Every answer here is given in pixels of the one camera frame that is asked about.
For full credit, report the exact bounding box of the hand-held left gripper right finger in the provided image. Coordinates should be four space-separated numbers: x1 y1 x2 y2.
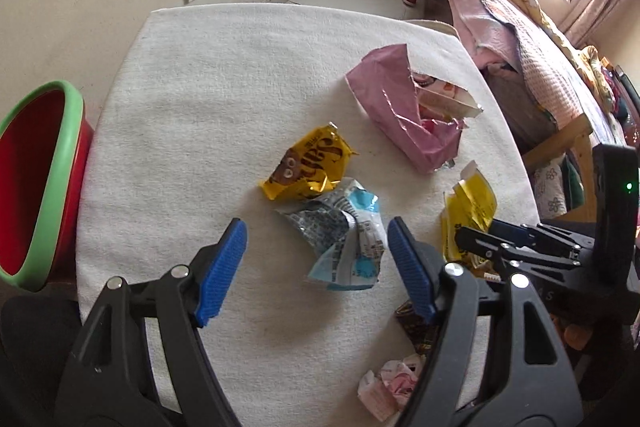
387 217 583 427

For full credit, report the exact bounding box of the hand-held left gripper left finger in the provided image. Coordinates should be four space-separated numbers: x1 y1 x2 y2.
52 218 248 427

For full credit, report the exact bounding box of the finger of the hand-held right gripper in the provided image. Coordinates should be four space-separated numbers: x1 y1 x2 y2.
455 227 585 269
490 218 597 249

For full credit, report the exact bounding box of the yellow snack bag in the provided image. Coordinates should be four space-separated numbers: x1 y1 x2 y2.
441 161 498 277

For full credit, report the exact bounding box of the blue white snack wrapper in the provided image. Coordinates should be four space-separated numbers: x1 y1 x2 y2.
274 178 388 292

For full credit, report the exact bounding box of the gold chocolate wrapper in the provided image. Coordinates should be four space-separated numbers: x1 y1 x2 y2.
260 123 360 202

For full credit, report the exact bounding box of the pink strawberry snack package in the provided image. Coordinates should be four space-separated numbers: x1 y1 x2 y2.
345 43 485 175

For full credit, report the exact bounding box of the red basin with green rim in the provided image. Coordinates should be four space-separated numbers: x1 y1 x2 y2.
0 80 95 292

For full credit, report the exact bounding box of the white floral cushion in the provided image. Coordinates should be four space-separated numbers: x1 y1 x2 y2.
532 154 568 218

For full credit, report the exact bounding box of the dark brown wrapper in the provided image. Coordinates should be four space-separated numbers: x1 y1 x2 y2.
395 302 442 356

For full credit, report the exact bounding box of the crumpled pink white wrapper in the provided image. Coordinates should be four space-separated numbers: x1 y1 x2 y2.
357 353 427 423

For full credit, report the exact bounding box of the white table cloth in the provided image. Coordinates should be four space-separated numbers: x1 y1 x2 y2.
75 2 543 427

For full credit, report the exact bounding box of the bed with pink quilt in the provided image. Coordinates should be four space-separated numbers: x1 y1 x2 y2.
435 0 626 148

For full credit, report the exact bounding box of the pink bed sheet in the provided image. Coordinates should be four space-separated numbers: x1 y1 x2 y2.
447 0 516 68

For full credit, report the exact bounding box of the beige cloth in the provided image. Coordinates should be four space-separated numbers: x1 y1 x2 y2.
405 19 458 40

